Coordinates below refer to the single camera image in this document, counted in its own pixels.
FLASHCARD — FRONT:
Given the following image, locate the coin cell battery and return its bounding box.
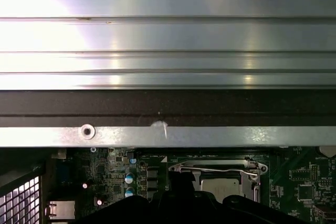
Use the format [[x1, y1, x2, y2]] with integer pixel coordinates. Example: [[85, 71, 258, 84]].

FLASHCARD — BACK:
[[318, 146, 336, 157]]

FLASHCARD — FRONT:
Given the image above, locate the silver rear port block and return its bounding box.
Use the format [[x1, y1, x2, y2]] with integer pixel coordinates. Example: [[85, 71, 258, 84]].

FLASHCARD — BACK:
[[48, 200, 76, 221]]

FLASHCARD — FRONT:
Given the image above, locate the metal locking lever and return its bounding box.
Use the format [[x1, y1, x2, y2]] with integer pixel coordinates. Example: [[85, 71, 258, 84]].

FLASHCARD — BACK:
[[180, 165, 261, 178]]

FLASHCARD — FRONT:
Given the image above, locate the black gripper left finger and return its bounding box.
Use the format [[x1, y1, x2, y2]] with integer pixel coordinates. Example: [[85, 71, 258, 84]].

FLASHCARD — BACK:
[[76, 191, 191, 224]]

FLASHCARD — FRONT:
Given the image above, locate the black square chip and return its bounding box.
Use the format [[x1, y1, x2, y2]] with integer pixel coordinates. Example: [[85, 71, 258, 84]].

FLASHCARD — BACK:
[[297, 184, 313, 201]]

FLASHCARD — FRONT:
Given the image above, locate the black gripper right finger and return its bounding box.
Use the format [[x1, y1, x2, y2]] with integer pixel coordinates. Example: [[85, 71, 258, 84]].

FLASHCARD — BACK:
[[190, 191, 308, 224]]

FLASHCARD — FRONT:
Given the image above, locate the green motherboard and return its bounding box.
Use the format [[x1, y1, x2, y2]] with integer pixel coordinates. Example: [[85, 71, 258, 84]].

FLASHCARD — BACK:
[[49, 147, 336, 224]]

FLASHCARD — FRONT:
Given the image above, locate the CPU socket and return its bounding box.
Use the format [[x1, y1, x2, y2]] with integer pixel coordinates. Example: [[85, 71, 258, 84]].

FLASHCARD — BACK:
[[167, 159, 269, 209]]

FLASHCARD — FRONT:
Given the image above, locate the silver CPU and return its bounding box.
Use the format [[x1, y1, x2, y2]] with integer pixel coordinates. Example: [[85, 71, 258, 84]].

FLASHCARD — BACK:
[[201, 178, 241, 199]]

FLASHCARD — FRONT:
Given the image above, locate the black PC case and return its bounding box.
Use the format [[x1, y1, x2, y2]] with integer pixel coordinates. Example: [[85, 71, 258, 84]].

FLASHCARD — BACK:
[[0, 89, 336, 224]]

